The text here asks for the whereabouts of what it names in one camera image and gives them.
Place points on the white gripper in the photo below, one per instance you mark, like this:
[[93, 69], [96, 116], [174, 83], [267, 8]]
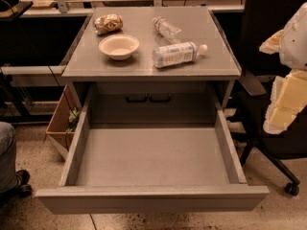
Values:
[[297, 42]]

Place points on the blue label plastic bottle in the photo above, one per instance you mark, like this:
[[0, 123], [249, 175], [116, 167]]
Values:
[[176, 54]]

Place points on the clear crumpled plastic bottle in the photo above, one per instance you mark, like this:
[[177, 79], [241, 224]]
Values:
[[168, 30]]

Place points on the grey cabinet with top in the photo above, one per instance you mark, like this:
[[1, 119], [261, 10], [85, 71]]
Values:
[[202, 83]]

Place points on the grey open top drawer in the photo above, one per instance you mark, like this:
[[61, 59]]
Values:
[[171, 154]]

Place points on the black office chair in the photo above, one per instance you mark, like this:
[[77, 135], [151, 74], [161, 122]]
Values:
[[252, 95]]

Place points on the white paper bowl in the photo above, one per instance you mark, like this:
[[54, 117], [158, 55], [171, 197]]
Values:
[[119, 46]]

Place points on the cardboard box with trash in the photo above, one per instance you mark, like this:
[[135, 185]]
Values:
[[58, 128]]

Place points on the black shoe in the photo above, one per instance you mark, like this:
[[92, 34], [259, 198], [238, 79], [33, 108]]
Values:
[[23, 187]]

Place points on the person leg in jeans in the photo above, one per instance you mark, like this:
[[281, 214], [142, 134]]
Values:
[[8, 179]]

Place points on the black drawer handles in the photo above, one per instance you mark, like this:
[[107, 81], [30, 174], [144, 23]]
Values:
[[146, 97]]

